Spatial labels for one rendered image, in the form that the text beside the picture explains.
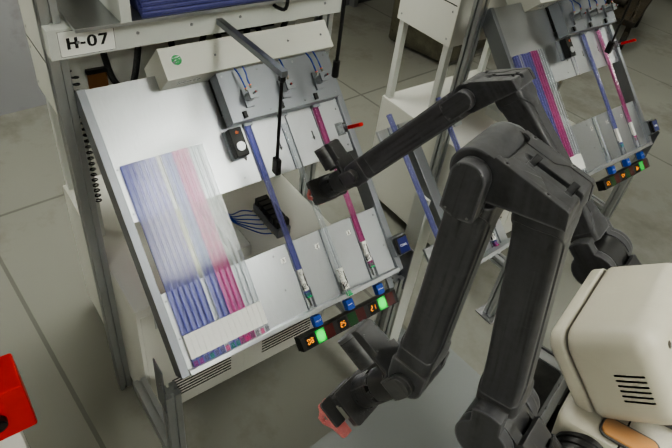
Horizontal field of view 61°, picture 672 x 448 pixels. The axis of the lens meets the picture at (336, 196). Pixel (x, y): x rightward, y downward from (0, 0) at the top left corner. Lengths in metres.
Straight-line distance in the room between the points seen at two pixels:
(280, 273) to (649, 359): 0.96
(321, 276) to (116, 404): 1.01
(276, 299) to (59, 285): 1.36
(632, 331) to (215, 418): 1.64
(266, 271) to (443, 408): 0.58
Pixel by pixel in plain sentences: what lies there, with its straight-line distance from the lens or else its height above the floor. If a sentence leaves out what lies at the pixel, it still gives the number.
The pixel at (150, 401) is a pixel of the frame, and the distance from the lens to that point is 1.91.
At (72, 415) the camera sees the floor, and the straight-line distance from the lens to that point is 2.30.
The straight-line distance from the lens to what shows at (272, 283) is 1.52.
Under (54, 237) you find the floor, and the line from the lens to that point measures 2.91.
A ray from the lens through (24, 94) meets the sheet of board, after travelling 3.83.
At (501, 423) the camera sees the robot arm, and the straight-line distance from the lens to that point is 0.78.
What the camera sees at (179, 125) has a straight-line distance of 1.49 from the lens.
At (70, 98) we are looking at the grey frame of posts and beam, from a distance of 1.48.
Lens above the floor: 1.93
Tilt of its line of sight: 39 degrees down
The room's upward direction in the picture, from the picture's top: 8 degrees clockwise
